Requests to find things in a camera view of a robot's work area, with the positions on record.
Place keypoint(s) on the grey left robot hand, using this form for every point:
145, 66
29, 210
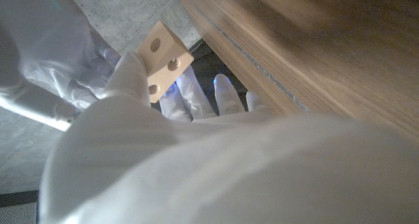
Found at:
212, 175

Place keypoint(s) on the wooden table board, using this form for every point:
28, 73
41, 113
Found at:
258, 65

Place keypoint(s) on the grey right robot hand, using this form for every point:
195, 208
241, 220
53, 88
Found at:
46, 37

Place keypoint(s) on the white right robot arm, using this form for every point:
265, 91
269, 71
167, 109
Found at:
32, 107

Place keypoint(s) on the grey perforated metal panel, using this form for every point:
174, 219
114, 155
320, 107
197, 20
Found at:
16, 214

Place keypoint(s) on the wooden block with holes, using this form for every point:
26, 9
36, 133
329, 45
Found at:
163, 55

